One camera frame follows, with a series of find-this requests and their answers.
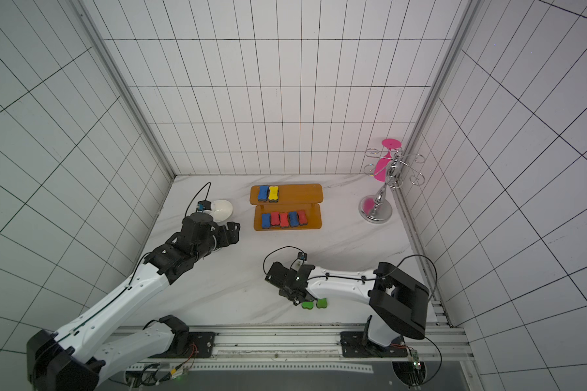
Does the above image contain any blue eraser top shelf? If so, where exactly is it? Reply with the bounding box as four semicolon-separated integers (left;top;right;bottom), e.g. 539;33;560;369
257;185;270;202

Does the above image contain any yellow eraser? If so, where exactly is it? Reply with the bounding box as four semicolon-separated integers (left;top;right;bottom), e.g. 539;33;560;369
267;186;280;203

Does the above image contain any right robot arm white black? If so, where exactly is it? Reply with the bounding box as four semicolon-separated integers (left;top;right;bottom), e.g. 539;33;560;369
265;262;430;348

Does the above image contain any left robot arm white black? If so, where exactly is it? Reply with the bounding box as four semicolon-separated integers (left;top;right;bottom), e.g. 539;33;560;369
26;213;241;390

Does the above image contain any two-tier wooden shelf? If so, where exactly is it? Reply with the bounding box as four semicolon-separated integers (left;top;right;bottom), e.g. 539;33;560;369
249;183;324;231

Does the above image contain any white ceramic bowl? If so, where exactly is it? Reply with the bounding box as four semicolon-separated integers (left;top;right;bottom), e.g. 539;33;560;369
209;200;233;223

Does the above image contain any blue eraser bottom left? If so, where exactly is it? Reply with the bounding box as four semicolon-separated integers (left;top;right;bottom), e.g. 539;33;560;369
261;213;272;230

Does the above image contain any red eraser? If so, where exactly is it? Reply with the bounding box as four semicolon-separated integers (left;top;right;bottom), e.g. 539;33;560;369
297;210;308;226
279;213;290;228
270;212;280;226

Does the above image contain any red eraser bottom middle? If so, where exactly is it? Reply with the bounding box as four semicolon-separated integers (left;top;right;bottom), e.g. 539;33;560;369
279;213;290;228

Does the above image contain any red eraser bottom right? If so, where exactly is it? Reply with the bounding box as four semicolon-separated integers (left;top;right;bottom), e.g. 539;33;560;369
297;210;308;226

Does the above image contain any chrome glass holder stand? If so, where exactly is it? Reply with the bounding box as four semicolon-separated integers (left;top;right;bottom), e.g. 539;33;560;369
358;148;427;224

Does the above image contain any pink wine glass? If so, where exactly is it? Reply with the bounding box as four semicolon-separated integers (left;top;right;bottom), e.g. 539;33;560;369
373;138;402;182

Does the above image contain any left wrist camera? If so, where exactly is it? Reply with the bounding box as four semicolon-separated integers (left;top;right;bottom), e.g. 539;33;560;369
196;200;212;213

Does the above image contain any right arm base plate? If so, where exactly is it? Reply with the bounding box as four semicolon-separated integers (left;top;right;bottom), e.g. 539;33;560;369
339;332;409;358

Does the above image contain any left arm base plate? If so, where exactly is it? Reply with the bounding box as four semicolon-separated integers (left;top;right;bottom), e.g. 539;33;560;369
150;332;216;359

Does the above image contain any aluminium mounting rail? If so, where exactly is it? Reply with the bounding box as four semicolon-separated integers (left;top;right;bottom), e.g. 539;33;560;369
96;324;474;375

